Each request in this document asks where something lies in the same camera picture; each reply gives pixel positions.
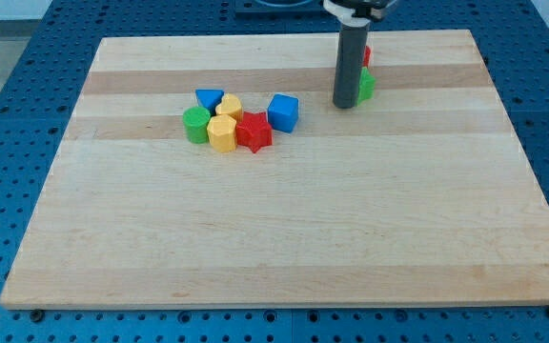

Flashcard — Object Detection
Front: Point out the red star block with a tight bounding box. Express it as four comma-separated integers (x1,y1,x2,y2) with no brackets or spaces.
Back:
235,111,273,153

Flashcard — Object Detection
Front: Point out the yellow heart block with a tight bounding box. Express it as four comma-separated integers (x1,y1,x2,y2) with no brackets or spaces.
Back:
215,93,244,122

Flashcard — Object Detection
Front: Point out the blue cube block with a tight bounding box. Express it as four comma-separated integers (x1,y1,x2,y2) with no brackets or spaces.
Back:
267,93,299,133

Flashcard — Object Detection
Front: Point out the yellow hexagon block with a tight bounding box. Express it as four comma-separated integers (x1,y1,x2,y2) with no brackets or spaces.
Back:
207,114,237,152

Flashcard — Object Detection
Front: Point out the green cylinder block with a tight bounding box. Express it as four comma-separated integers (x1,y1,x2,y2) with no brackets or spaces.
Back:
182,107,211,144

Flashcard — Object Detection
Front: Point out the blue triangle block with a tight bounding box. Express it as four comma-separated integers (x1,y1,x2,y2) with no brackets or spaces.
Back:
194,89,224,116

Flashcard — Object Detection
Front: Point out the green block behind rod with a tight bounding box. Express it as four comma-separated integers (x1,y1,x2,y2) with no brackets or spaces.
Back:
356,67,376,105

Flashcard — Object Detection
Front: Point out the red block behind rod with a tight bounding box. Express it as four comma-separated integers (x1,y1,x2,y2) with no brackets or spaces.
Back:
362,45,372,68

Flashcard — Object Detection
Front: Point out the wooden board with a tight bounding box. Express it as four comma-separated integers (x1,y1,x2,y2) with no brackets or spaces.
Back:
0,30,549,310

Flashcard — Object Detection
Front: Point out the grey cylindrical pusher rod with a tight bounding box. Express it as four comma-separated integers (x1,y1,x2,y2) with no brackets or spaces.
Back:
333,24,370,109

